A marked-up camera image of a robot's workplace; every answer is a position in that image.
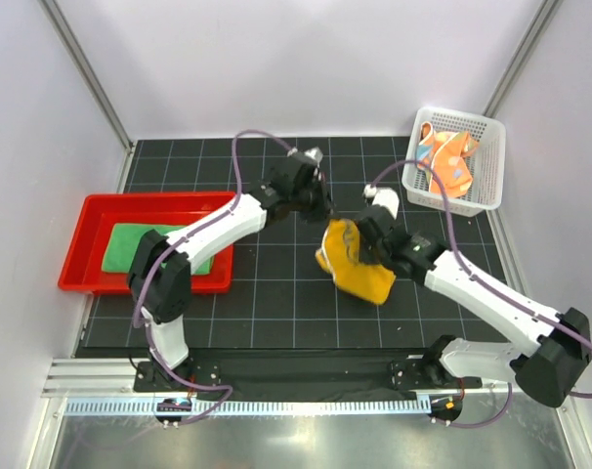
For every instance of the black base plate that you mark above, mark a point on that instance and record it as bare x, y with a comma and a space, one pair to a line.
318, 375

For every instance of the right corner aluminium post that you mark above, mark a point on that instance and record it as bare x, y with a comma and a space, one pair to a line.
537, 27

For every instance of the green microfiber towel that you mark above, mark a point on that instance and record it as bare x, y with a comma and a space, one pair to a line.
124, 243

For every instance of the yellow printed towel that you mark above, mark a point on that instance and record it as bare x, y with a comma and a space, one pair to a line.
339, 255

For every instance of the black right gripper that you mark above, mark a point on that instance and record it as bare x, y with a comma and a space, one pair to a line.
362, 242

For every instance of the red plastic tray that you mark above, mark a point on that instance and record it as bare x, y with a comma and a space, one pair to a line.
82, 269

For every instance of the corner aluminium post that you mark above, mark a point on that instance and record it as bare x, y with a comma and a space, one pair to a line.
537, 27
60, 24

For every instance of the slotted cable duct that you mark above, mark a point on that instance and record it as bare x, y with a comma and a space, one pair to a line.
178, 407

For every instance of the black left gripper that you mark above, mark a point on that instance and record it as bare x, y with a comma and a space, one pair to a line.
324, 207

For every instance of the aluminium frame rail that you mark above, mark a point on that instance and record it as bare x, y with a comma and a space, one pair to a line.
546, 382

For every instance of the white perforated plastic basket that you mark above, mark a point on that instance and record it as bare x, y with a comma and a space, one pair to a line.
486, 164

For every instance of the orange patterned towel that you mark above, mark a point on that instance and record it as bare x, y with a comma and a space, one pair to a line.
443, 158

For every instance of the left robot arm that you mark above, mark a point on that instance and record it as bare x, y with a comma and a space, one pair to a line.
160, 274

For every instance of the left corner aluminium post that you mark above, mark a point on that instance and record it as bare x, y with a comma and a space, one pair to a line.
60, 24

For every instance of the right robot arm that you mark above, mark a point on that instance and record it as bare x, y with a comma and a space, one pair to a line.
545, 351

